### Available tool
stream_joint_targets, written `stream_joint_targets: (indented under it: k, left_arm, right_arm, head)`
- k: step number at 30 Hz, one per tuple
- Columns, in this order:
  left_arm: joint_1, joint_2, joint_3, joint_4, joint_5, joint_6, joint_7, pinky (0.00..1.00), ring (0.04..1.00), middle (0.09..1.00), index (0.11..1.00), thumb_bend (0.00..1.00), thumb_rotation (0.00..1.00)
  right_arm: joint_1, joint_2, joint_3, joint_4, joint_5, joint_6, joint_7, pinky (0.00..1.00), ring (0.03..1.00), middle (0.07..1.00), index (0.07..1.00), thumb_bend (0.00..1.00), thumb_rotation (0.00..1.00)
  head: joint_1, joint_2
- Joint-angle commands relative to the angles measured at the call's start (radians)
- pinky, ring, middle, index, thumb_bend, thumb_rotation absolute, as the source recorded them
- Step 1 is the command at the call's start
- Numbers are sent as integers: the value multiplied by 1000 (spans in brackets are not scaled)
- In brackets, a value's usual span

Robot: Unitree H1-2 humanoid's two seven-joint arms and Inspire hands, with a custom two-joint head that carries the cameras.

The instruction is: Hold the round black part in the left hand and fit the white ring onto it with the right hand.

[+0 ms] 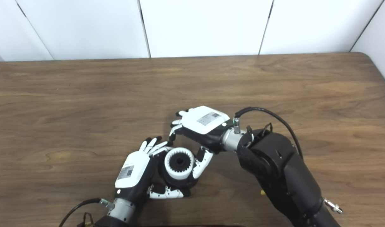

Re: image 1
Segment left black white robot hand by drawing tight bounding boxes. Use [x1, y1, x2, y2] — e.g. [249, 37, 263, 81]
[115, 136, 185, 205]

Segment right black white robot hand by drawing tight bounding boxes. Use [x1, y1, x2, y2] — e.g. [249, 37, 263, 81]
[169, 106, 234, 179]

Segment white plastic ring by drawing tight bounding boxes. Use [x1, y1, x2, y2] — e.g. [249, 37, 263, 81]
[165, 147, 194, 180]

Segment round black plastic part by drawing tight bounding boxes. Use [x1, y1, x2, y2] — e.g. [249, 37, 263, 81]
[158, 148, 199, 191]

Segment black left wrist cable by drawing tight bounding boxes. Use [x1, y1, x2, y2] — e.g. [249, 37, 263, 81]
[58, 198, 115, 227]

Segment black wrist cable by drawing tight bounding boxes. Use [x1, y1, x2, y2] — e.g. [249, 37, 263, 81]
[234, 107, 303, 158]
[58, 198, 115, 227]

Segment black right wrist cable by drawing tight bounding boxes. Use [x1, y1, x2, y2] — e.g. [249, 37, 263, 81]
[234, 107, 303, 158]

